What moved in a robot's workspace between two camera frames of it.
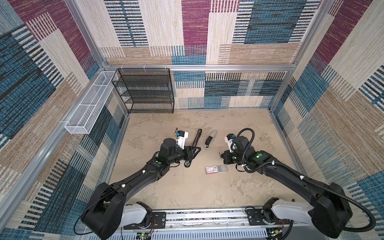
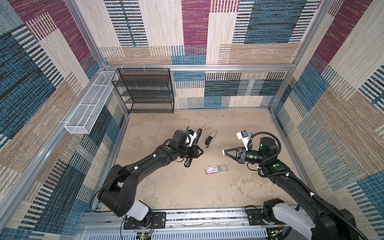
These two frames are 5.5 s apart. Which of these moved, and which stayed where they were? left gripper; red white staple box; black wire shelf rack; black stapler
Moved: black stapler
Stayed: red white staple box; left gripper; black wire shelf rack
